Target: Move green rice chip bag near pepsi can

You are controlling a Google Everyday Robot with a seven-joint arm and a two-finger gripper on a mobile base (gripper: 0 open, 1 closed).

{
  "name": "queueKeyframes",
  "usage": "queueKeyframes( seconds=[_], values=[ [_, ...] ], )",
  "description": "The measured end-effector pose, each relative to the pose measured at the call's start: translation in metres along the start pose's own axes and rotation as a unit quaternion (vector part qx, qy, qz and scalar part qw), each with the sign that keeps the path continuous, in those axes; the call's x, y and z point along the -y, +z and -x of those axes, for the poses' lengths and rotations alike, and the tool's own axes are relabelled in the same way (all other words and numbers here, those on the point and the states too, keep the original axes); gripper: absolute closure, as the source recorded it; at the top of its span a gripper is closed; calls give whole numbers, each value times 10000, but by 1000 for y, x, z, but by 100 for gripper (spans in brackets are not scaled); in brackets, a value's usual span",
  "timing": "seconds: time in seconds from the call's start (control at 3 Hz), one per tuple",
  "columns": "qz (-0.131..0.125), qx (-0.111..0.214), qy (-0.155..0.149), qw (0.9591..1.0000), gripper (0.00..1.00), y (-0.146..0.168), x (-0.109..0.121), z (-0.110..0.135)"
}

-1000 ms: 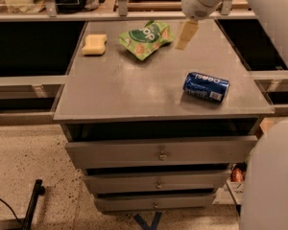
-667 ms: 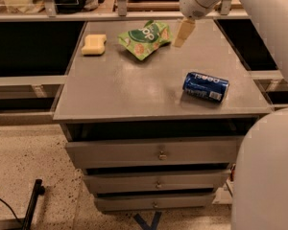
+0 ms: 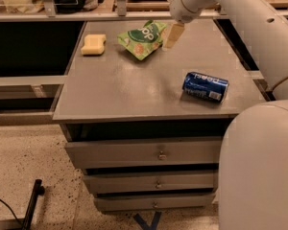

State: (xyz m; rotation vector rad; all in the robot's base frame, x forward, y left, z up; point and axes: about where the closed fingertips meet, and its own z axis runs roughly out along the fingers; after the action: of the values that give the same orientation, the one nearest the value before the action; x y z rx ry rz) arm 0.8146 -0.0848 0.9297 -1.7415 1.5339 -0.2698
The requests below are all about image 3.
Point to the top grey drawer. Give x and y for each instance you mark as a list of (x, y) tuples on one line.
[(147, 152)]

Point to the grey drawer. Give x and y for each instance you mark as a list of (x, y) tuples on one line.
[(149, 182), (151, 202), (147, 152)]

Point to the yellow sponge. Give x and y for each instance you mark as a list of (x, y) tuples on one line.
[(94, 44)]

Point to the grey drawer cabinet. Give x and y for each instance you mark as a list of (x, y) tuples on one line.
[(118, 97)]

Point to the black stand leg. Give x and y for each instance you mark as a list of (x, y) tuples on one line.
[(38, 190)]

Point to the middle grey drawer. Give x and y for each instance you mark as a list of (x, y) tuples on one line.
[(149, 182)]

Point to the green rice chip bag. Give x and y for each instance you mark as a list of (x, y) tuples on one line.
[(143, 41)]

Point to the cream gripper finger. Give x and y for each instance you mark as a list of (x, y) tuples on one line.
[(172, 34)]

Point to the bottom grey drawer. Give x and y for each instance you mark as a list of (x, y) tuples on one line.
[(151, 202)]

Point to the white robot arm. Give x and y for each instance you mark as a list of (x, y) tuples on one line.
[(253, 168)]

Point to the blue pepsi can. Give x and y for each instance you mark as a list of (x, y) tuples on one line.
[(205, 87)]

